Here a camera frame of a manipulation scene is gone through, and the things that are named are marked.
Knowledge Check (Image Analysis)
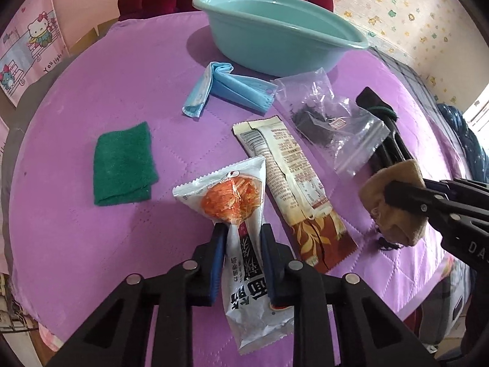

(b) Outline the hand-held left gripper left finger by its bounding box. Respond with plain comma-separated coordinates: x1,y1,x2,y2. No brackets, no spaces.
50,224,230,367

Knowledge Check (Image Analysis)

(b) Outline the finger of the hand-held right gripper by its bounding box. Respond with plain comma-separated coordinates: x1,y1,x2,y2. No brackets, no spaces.
384,180,489,234
422,177,489,201

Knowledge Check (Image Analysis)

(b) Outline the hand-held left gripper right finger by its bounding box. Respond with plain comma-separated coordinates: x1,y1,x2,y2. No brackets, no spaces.
260,224,440,367

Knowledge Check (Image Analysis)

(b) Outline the tan sock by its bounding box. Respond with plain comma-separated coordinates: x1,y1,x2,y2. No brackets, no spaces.
359,159,428,247

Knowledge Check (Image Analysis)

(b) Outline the white orange snack packet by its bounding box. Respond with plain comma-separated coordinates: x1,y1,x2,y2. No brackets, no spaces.
172,156,296,356

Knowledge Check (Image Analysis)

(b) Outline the clear zip bag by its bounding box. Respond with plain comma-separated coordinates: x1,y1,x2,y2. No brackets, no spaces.
274,68,389,177

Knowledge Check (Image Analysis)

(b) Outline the beige brown food wrapper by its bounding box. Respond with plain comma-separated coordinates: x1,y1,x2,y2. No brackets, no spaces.
232,117,358,276

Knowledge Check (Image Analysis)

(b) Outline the black sock bundle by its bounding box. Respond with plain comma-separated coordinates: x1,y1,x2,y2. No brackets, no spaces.
355,87,415,172

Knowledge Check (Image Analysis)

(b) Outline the green scouring cloth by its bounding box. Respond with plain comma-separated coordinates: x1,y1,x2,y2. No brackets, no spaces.
94,121,159,207

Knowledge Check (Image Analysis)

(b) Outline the blue face mask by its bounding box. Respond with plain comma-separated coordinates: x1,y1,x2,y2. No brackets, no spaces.
181,61,278,120

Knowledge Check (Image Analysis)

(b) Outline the teal plastic basin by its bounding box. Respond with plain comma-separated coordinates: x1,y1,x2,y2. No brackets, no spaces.
192,0,370,78

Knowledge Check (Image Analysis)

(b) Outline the blue patterned cloth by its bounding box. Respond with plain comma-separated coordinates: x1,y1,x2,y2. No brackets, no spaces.
437,103,489,184

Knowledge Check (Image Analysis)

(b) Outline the dark plaid cloth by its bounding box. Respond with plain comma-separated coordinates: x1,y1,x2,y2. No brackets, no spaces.
369,48,440,108

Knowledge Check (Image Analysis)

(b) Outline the grey bed sheet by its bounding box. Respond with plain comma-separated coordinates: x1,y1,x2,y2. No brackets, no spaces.
0,55,77,276

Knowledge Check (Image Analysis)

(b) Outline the cardboard box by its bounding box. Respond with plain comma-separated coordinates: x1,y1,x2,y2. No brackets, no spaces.
82,23,115,43

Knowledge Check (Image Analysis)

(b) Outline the cartoon wall poster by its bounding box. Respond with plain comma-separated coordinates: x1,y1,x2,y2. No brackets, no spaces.
0,0,71,106

